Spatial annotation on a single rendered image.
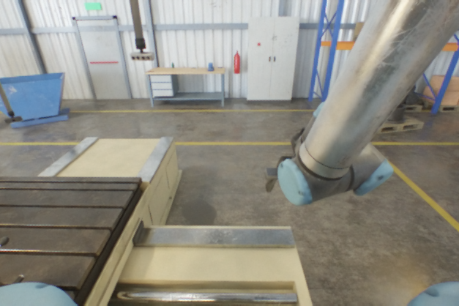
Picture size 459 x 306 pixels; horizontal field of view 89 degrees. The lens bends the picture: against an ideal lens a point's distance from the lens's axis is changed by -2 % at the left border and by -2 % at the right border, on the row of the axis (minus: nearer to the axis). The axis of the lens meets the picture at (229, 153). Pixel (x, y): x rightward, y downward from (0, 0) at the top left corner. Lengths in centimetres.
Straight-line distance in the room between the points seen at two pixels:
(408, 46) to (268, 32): 621
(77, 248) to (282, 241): 110
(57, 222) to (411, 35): 155
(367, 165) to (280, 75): 618
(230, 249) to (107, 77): 699
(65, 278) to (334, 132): 116
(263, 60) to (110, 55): 420
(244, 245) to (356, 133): 126
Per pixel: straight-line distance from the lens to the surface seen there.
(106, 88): 807
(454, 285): 38
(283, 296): 141
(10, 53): 948
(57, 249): 142
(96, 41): 789
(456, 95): 822
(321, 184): 44
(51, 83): 649
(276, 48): 655
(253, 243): 155
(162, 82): 655
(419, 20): 31
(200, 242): 156
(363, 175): 53
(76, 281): 124
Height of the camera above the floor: 190
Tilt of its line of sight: 28 degrees down
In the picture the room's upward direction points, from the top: straight up
